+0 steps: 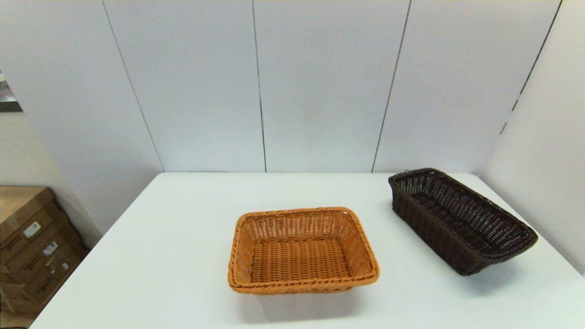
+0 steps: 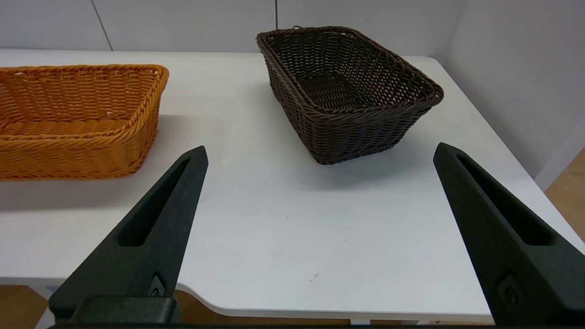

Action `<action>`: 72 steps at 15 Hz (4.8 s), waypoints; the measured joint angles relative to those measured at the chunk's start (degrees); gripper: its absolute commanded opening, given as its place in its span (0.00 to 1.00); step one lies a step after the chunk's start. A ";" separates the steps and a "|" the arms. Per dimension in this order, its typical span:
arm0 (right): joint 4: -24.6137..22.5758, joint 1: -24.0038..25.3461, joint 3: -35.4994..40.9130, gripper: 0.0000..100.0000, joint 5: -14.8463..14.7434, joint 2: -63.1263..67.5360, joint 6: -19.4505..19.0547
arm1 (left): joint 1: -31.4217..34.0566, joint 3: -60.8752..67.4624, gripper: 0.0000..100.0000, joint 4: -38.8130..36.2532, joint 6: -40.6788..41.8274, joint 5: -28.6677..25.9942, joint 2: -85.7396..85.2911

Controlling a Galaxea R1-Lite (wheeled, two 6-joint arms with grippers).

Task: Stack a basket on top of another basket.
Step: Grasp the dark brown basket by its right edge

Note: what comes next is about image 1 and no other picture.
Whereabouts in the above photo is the orange wicker basket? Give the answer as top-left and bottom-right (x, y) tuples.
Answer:
(227, 207), (380, 295)

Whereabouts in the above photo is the dark brown wicker basket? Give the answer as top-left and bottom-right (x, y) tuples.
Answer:
(388, 168), (538, 276)

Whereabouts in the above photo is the brown cardboard box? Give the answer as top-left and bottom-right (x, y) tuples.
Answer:
(0, 219), (79, 277)
(0, 186), (62, 247)
(0, 242), (90, 304)

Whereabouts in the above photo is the dark grey wall fixture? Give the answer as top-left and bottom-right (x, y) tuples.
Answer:
(0, 73), (23, 113)

